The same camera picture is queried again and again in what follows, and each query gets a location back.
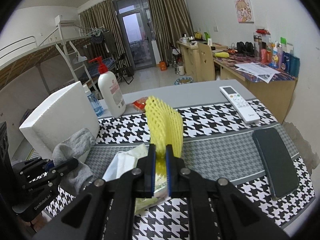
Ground grey sock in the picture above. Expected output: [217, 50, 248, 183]
[52, 128, 95, 196]

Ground white tissue paper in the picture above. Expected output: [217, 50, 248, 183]
[103, 143, 148, 181]

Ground yellow foam net sleeve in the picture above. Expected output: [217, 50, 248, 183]
[145, 96, 183, 177]

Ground white styrofoam box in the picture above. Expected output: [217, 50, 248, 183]
[19, 81, 99, 159]

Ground houndstooth table mat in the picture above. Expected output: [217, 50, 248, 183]
[42, 99, 316, 240]

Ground blue water bottle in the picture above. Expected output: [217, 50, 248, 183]
[83, 84, 104, 116]

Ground black smartphone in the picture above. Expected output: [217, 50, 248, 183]
[252, 128, 299, 200]

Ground white lotion pump bottle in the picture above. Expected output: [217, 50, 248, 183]
[89, 56, 126, 118]

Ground white remote control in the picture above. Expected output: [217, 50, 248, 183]
[219, 86, 260, 124]

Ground red snack packet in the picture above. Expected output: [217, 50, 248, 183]
[132, 97, 148, 112]

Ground black folding chair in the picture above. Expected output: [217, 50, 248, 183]
[115, 53, 134, 85]

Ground white metal bunk bed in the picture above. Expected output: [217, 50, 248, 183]
[1, 24, 107, 96]

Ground blue waste bin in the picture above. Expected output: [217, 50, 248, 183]
[174, 76, 194, 85]

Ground wooden desk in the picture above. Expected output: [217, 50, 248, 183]
[177, 42, 298, 123]

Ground wooden chair smiley back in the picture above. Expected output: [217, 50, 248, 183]
[197, 43, 215, 81]

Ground papers on desk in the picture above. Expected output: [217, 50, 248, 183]
[234, 62, 280, 83]

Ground white air conditioner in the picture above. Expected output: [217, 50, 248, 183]
[55, 15, 77, 27]

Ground brown curtain left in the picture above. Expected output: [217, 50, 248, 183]
[79, 0, 131, 68]

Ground brown curtain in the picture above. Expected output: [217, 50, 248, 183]
[148, 0, 193, 62]
[79, 0, 131, 68]

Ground glass balcony door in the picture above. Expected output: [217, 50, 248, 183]
[113, 0, 156, 70]

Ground brown curtain right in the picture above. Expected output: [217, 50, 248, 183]
[148, 0, 193, 62]

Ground anime girl wall poster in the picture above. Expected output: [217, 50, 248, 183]
[235, 0, 254, 23]

